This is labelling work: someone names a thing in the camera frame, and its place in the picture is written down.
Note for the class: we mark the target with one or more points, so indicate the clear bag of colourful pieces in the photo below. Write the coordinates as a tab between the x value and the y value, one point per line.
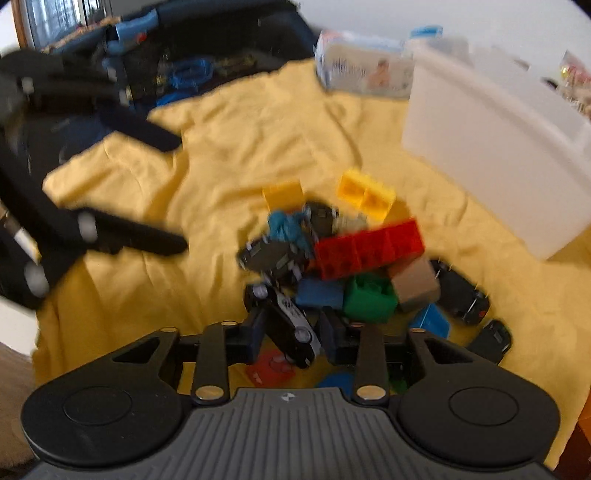
575	78

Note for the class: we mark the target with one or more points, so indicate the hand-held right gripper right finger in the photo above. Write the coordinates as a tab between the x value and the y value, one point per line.
331	339

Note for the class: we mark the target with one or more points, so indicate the black and white toy figure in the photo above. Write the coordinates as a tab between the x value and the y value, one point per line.
270	256

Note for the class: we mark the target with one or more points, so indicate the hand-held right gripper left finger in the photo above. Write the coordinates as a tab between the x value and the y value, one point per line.
253	337

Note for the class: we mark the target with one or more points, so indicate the wide yellow building brick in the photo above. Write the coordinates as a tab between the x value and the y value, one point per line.
364	196

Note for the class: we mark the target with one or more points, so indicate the red flat plastic piece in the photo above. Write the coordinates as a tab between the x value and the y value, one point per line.
268	369

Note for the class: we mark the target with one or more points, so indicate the blue flat plastic piece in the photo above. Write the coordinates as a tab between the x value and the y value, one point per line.
334	382

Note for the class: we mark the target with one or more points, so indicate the blue plastic toy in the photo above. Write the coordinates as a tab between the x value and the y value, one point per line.
134	25

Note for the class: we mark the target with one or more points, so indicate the baby wipes pack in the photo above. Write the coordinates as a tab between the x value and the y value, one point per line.
355	64

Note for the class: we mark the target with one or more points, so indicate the teal toy figure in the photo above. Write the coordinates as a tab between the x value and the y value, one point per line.
286	228

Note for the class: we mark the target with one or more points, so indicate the brown building brick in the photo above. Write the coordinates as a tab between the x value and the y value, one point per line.
415	281

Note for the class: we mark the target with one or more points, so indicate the small green plastic piece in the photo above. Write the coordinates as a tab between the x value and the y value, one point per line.
397	385

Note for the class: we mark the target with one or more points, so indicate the light blue plastic item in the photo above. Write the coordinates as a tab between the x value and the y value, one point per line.
427	32

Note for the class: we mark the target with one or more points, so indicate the yellow blanket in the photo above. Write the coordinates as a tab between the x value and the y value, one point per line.
231	138

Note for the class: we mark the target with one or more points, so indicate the long red building brick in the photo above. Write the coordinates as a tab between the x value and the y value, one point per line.
364	251

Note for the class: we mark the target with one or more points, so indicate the black white police toy car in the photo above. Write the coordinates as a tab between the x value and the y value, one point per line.
288	323

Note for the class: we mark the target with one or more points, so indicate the green building brick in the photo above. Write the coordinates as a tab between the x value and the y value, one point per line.
369	300

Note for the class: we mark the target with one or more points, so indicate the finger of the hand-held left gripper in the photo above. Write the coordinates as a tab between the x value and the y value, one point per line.
138	127
138	237

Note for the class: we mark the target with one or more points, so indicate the white plastic storage bin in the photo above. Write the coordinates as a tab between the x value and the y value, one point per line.
485	138

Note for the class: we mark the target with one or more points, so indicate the tall yellow building brick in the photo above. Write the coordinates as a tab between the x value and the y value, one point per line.
284	196

